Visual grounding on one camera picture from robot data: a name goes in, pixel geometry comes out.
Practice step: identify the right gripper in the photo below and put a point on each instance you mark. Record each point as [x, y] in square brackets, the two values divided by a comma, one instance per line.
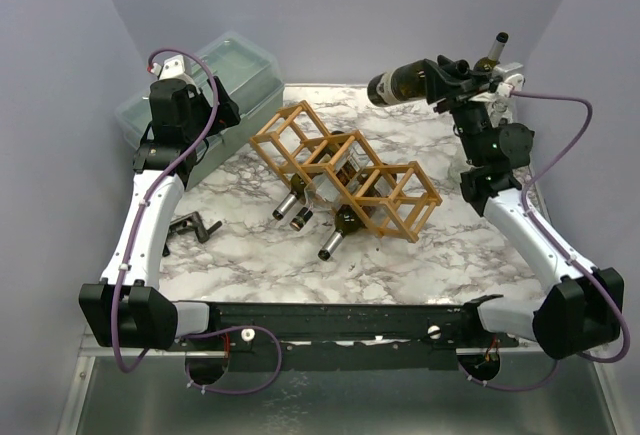
[460, 88]

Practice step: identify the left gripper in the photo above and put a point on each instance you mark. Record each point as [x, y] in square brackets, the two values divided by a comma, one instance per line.
[228, 114]

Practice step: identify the dark green wine bottle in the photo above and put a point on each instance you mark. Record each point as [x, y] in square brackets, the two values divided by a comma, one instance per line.
[398, 86]

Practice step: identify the green wine bottle brown label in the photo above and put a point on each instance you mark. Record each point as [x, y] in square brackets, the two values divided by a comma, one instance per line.
[322, 153]

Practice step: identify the clear square liquor bottle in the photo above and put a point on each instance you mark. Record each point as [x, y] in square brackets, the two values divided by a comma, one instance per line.
[322, 195]

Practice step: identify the green wine bottle white label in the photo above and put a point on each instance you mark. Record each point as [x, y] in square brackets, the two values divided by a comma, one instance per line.
[346, 220]

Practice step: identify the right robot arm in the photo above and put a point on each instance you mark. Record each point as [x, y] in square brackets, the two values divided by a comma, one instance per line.
[582, 308]

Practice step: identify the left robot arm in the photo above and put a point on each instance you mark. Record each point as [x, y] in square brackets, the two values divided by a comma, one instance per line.
[125, 308]

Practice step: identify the green bottle silver capsule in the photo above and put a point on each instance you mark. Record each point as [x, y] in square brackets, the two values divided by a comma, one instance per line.
[488, 62]

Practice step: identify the clear bottle black cap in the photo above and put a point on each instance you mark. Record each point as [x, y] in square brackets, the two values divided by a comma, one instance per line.
[501, 112]

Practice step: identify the tall clear glass bottle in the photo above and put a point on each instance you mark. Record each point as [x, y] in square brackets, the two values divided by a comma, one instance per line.
[454, 171]

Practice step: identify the wooden wine rack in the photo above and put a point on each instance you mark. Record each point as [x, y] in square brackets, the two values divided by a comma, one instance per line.
[402, 214]

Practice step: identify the translucent green storage box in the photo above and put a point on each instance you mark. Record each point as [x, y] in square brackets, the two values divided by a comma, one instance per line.
[251, 77]

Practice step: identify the black corkscrew tool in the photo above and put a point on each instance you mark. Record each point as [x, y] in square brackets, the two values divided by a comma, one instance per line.
[191, 222]

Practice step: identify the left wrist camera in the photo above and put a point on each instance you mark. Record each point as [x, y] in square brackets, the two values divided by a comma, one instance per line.
[176, 67]

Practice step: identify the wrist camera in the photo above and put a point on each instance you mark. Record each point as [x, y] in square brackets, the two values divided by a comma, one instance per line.
[176, 67]
[511, 77]

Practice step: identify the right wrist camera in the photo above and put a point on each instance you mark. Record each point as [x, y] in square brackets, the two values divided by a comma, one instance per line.
[511, 77]

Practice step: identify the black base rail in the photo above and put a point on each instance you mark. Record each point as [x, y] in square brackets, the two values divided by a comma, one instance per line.
[339, 337]

